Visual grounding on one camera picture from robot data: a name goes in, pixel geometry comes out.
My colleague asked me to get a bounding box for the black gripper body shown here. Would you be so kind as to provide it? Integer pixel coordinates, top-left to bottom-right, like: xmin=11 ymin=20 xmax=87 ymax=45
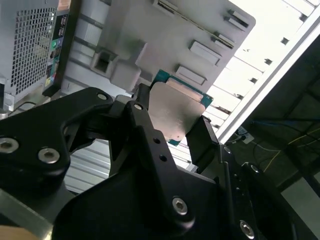
xmin=53 ymin=129 xmax=235 ymax=240

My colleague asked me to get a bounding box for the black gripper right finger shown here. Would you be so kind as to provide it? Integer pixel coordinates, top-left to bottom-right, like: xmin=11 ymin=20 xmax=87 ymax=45
xmin=186 ymin=116 xmax=302 ymax=240

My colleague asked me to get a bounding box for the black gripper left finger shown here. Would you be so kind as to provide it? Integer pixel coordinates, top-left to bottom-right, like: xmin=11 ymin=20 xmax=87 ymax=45
xmin=0 ymin=84 xmax=196 ymax=236

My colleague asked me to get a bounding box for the silver green CPU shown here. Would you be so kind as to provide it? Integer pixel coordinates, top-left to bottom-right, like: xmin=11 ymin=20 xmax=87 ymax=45
xmin=147 ymin=69 xmax=214 ymax=146

